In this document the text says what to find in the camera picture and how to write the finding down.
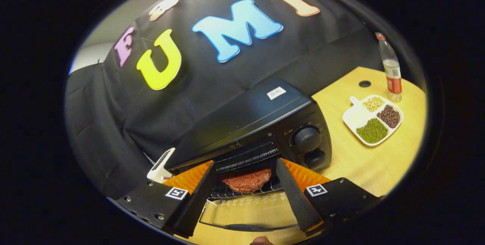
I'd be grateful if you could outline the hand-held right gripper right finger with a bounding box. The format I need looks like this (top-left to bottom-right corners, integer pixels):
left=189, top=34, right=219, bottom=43
left=275, top=158, right=382, bottom=237

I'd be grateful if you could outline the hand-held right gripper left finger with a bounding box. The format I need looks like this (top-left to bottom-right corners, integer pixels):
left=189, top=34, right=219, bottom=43
left=116, top=160, right=217, bottom=239

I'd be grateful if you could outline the red-brown steak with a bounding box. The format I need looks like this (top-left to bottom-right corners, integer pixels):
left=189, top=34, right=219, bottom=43
left=221, top=167, right=273, bottom=194

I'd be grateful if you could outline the black electric oven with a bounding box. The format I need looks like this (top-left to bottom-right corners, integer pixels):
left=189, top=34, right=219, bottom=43
left=166, top=78, right=333, bottom=233

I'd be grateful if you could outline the white toaster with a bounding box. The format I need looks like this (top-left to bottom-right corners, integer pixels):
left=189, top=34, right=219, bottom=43
left=147, top=147, right=176, bottom=184

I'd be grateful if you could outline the white divided dish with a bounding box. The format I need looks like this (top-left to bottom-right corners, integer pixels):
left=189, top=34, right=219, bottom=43
left=342, top=94, right=404, bottom=147

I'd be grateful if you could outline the green mung beans pile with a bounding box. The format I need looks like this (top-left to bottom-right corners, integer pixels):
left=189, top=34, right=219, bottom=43
left=356, top=118, right=389, bottom=144

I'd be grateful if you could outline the black backdrop cloth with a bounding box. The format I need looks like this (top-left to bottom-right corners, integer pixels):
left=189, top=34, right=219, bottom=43
left=64, top=0, right=383, bottom=200

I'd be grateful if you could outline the yellow soybeans pile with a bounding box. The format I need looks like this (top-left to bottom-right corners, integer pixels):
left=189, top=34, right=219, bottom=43
left=362, top=96, right=385, bottom=112

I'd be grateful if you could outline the dark red beans pile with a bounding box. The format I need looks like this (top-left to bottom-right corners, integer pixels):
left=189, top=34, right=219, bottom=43
left=377, top=104, right=401, bottom=129

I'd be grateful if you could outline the clear bottle with red label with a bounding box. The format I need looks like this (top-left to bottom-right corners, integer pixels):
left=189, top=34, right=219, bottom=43
left=375, top=32, right=403, bottom=103

